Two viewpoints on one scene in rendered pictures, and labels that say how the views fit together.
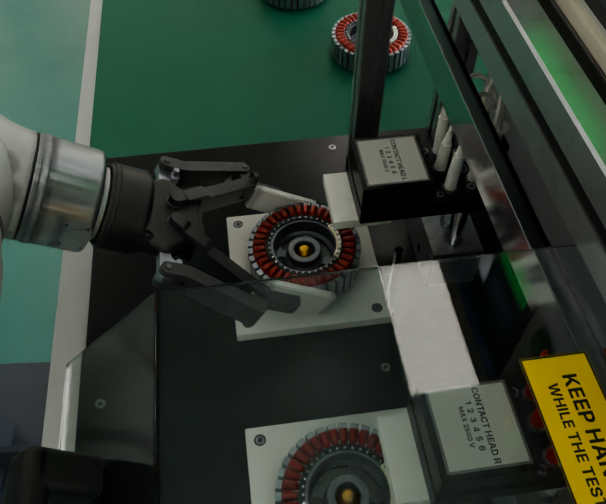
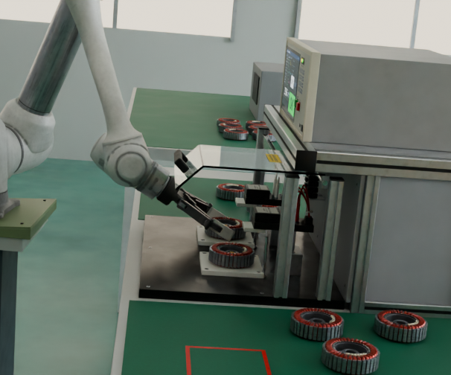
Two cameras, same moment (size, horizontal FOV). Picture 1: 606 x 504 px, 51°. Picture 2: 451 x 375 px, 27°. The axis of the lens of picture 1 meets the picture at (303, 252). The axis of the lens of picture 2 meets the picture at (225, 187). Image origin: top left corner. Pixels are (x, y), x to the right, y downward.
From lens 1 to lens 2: 2.06 m
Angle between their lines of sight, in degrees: 40
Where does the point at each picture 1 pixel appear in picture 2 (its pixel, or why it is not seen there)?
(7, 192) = not seen: hidden behind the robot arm
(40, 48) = (37, 292)
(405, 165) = (261, 187)
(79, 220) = (161, 180)
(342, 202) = (240, 201)
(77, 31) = (65, 286)
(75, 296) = (135, 239)
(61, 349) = (131, 245)
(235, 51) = not seen: hidden behind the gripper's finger
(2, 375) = not seen: outside the picture
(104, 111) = (144, 211)
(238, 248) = (200, 230)
